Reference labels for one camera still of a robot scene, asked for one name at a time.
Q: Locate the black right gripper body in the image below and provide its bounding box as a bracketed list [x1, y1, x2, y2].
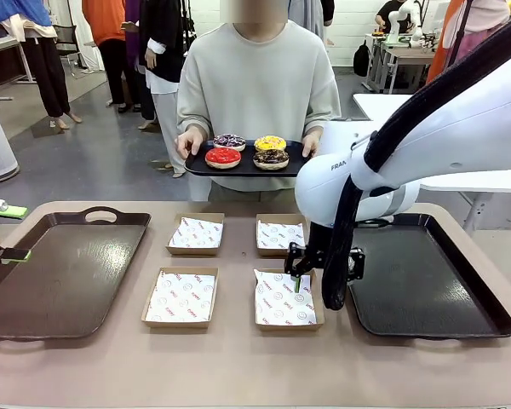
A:
[306, 220, 335, 271]

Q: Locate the brown cardboard food box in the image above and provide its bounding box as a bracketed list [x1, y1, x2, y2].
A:
[165, 211, 226, 257]
[141, 267, 221, 331]
[253, 267, 326, 333]
[255, 213, 310, 258]

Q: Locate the white smiley print paper liner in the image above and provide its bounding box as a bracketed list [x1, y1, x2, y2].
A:
[254, 268, 317, 327]
[169, 216, 224, 250]
[145, 268, 216, 323]
[257, 220, 306, 251]

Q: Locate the black serving tray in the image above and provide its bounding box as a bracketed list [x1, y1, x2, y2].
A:
[183, 139, 320, 179]

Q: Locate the chocolate sprinkled donut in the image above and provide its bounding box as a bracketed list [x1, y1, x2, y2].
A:
[252, 148, 290, 171]

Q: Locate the yellow sprinkled donut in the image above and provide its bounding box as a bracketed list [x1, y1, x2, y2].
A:
[254, 135, 288, 154]

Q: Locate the red glazed donut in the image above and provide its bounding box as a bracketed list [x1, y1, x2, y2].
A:
[204, 147, 243, 170]

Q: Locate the purple sprinkled donut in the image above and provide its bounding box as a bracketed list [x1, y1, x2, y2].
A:
[213, 133, 247, 153]

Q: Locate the dark brown plastic tray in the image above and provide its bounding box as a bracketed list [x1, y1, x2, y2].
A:
[0, 206, 152, 344]

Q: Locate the person's left hand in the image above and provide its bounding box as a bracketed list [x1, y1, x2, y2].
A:
[301, 133, 324, 159]

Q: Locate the person's right hand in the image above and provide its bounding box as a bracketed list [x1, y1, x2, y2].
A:
[174, 130, 209, 162]

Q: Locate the large white table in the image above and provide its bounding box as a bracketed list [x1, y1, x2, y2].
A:
[352, 92, 511, 233]

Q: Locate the person in light grey top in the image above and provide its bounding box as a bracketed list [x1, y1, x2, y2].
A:
[176, 0, 342, 203]

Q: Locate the white desk with clothes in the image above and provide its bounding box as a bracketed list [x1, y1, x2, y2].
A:
[0, 35, 38, 104]

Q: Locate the black office chair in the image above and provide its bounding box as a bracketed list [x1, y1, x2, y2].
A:
[52, 24, 81, 80]

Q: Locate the black backpack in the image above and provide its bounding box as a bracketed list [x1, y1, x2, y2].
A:
[352, 40, 372, 78]

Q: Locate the background wooden top desk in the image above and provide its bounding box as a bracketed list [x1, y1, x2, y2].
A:
[365, 32, 438, 95]

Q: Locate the figure in purple garment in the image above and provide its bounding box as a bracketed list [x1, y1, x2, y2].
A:
[124, 0, 145, 73]

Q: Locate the person in orange shirt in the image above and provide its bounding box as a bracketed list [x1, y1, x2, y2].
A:
[82, 0, 131, 114]

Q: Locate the mannequin in grey hoodie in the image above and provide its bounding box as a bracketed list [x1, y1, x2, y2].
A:
[288, 0, 336, 46]

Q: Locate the mannequin in black jacket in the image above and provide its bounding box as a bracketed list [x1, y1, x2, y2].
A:
[138, 0, 192, 179]

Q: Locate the mannequin in orange pink dress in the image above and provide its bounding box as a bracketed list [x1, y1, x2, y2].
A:
[428, 0, 511, 85]

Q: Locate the background person in black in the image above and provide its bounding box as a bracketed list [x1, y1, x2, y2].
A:
[375, 0, 411, 35]

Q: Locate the black stand pole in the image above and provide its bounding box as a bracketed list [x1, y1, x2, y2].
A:
[445, 0, 474, 70]

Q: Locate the black cable sleeve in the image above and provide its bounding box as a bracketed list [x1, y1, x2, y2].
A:
[321, 17, 511, 312]

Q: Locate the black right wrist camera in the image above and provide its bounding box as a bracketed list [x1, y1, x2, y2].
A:
[347, 246, 366, 283]

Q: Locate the black plastic tray with handles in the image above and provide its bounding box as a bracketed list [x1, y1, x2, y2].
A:
[347, 212, 511, 343]

